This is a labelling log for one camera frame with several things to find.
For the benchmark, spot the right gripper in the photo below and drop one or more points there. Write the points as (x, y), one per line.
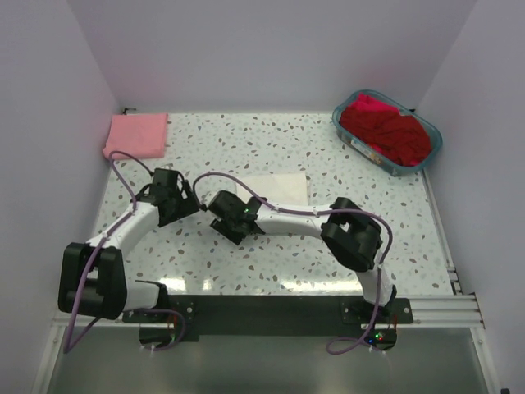
(221, 226)

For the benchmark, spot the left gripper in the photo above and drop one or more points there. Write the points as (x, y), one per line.
(188, 205)

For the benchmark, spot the white t shirt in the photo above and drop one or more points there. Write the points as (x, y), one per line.
(288, 188)

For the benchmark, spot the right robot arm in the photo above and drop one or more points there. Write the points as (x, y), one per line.
(352, 236)

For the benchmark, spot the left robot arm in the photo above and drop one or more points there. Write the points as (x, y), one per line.
(93, 278)

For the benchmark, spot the folded pink t shirt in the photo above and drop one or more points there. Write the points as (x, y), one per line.
(141, 135)

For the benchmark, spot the bright pink t shirt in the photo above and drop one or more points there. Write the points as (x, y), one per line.
(366, 103)

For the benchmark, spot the teal plastic basket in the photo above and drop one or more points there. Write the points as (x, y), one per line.
(370, 153)

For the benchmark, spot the dark red t shirt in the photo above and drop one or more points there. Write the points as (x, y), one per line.
(399, 138)

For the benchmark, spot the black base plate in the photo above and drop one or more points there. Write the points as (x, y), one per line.
(191, 317)

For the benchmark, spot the aluminium frame rail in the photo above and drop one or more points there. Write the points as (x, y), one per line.
(444, 350)

